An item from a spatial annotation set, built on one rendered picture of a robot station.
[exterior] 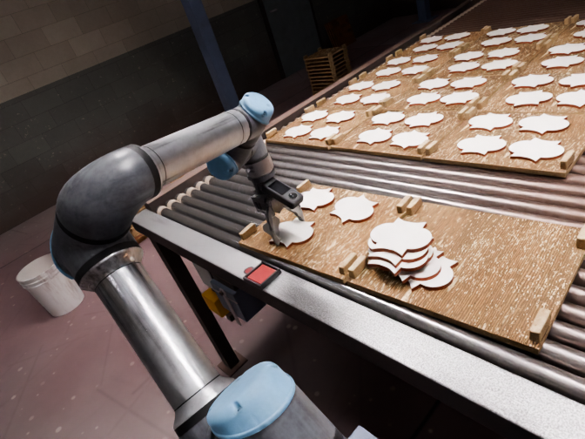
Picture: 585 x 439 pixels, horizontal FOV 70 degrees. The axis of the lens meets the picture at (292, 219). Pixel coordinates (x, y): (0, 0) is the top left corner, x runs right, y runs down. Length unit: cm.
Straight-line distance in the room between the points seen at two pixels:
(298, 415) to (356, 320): 40
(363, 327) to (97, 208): 57
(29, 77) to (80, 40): 74
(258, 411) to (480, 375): 42
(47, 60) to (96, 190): 514
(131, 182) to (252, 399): 36
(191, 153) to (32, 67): 504
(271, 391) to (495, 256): 62
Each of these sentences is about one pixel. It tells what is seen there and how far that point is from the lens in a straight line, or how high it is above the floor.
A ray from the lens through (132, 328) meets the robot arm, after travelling 72.
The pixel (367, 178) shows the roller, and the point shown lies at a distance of 142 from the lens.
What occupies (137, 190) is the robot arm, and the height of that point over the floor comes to 137.
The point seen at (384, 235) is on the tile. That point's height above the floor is 100.
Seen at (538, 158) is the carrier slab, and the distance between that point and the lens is 134.
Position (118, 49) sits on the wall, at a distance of 604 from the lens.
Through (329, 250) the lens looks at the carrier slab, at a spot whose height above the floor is 94.
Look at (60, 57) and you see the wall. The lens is 583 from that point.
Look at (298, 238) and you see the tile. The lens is 117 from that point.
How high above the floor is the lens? 159
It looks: 31 degrees down
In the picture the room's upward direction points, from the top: 20 degrees counter-clockwise
